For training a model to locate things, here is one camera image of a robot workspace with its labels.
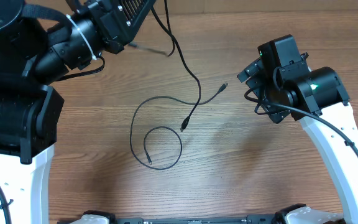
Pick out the short black usb cable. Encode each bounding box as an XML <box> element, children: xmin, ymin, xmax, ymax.
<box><xmin>127</xmin><ymin>0</ymin><xmax>177</xmax><ymax>58</ymax></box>

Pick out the thick black usb cable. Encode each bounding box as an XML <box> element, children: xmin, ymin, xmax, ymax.
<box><xmin>149</xmin><ymin>0</ymin><xmax>202</xmax><ymax>133</ymax></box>

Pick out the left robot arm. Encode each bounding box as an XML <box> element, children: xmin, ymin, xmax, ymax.
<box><xmin>0</xmin><ymin>1</ymin><xmax>154</xmax><ymax>223</ymax></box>

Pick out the long thin black cable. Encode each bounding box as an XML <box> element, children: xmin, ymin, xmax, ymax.
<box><xmin>129</xmin><ymin>82</ymin><xmax>229</xmax><ymax>171</ymax></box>

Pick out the black base frame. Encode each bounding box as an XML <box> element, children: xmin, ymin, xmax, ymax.
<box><xmin>57</xmin><ymin>203</ymin><xmax>351</xmax><ymax>224</ymax></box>

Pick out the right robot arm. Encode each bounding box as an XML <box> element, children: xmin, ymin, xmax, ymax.
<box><xmin>237</xmin><ymin>35</ymin><xmax>358</xmax><ymax>223</ymax></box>

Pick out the right camera black cable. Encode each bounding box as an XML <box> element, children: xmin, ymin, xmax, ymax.
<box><xmin>244</xmin><ymin>65</ymin><xmax>358</xmax><ymax>203</ymax></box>

